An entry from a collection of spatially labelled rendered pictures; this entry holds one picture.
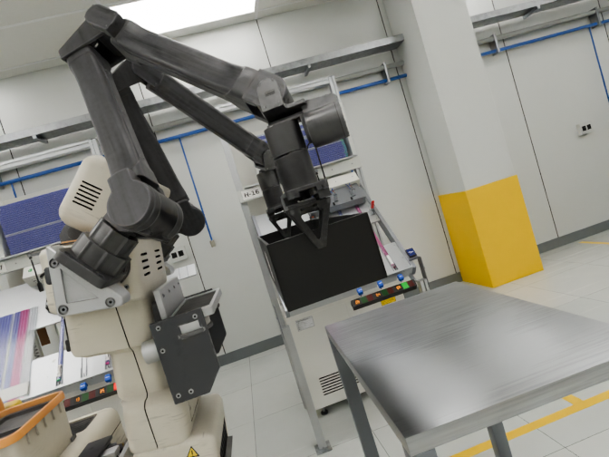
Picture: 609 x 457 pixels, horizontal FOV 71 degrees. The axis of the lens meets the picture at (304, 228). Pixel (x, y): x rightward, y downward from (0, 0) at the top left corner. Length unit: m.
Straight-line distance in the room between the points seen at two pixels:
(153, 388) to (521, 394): 0.67
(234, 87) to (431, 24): 3.60
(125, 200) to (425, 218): 3.88
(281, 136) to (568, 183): 4.77
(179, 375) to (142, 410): 0.10
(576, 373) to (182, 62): 0.82
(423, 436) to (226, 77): 0.64
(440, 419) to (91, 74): 0.83
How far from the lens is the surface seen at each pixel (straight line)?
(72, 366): 2.35
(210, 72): 0.77
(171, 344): 0.86
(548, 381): 0.79
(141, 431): 0.95
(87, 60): 0.93
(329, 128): 0.66
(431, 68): 4.10
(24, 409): 1.24
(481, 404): 0.75
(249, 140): 1.17
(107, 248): 0.74
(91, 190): 0.91
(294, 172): 0.65
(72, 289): 0.77
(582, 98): 5.55
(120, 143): 0.79
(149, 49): 0.87
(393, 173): 4.31
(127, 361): 0.96
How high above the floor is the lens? 1.17
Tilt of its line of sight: 3 degrees down
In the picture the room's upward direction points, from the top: 17 degrees counter-clockwise
